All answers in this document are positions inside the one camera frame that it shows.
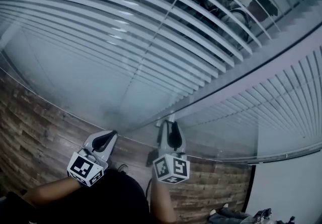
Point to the person's left forearm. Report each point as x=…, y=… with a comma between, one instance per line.
x=50, y=190

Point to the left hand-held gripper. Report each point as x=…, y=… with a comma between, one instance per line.
x=79, y=167

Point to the black gripper-mounted box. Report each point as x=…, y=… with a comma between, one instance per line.
x=152, y=158

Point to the white window blinds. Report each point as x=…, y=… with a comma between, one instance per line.
x=264, y=107
x=75, y=16

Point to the white window frame mullion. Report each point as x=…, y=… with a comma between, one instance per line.
x=251, y=80

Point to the person's light shoe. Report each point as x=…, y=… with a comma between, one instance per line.
x=123, y=168

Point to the person's black clothing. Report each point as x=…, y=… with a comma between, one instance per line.
x=100, y=205

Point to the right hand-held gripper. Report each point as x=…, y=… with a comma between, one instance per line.
x=161, y=167

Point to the black office chair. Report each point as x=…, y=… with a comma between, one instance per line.
x=262, y=7

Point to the person's right forearm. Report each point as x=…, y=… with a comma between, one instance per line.
x=162, y=203

